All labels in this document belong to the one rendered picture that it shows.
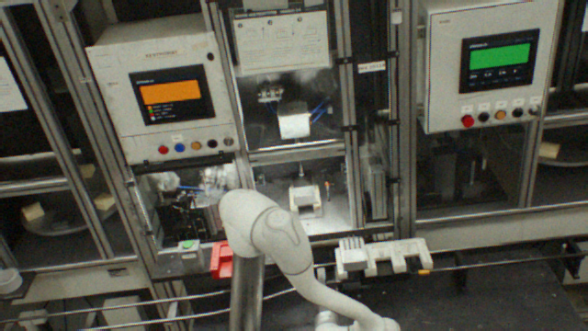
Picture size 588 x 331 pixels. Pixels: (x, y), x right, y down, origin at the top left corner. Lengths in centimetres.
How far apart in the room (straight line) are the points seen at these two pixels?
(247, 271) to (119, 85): 77
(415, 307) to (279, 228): 101
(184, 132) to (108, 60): 35
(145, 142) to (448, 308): 134
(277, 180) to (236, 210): 107
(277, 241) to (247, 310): 37
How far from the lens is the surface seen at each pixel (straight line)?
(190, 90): 185
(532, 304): 235
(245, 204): 152
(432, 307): 228
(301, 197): 227
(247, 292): 167
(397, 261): 216
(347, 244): 217
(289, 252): 143
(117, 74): 190
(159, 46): 183
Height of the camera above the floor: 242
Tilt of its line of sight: 34 degrees down
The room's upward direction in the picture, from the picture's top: 8 degrees counter-clockwise
